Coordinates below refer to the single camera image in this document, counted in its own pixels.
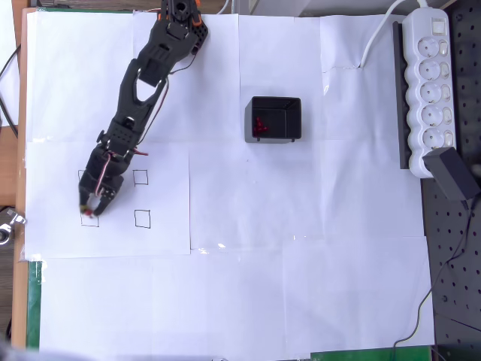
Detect black square bin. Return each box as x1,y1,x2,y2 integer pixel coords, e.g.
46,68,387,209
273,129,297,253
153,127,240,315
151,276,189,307
244,96,303,144

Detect white paper with drawn squares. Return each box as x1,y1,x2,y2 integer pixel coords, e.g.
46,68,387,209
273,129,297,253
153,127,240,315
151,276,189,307
24,141,192,259

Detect metal clamp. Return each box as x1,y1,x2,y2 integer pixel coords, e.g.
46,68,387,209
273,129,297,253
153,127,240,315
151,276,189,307
0,209,27,245

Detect green cutting mat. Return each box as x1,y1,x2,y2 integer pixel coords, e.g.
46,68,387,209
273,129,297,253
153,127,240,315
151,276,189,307
24,5,432,361

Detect white power strip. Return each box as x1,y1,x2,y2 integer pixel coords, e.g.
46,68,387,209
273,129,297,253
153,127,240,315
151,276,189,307
407,8,457,179

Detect black power adapter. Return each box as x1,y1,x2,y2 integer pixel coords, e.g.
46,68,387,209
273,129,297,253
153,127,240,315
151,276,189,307
422,147,477,202

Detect black pegboard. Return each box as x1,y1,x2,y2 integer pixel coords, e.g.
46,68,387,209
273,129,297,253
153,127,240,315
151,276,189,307
420,0,481,350

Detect black rail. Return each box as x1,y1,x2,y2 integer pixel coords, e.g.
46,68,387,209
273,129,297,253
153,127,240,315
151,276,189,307
392,21,410,170

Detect white power cable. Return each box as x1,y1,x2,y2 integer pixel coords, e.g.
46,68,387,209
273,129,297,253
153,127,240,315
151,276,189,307
360,0,430,69

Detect thin black cable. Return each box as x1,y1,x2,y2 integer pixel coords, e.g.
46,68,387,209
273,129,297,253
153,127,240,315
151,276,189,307
392,201,475,361

